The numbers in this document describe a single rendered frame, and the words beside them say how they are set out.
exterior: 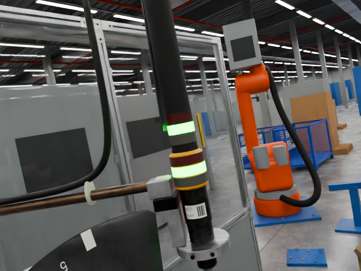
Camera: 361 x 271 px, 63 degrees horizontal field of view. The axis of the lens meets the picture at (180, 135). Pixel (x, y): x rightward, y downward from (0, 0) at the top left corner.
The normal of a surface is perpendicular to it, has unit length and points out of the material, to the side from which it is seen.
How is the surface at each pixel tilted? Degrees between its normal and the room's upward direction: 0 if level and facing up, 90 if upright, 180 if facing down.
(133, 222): 45
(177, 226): 90
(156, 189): 90
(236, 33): 90
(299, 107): 90
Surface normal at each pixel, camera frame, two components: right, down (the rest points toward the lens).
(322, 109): -0.62, 0.16
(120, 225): 0.01, -0.66
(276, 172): -0.19, 0.09
